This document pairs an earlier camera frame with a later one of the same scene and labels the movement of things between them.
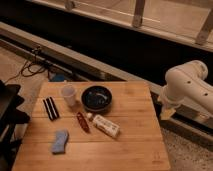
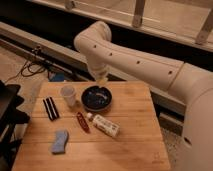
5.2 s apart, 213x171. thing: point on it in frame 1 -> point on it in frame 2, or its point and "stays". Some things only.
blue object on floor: [56, 77] stays
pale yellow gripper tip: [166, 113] -> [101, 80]
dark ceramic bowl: [96, 97] stays
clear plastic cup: [69, 91] stays
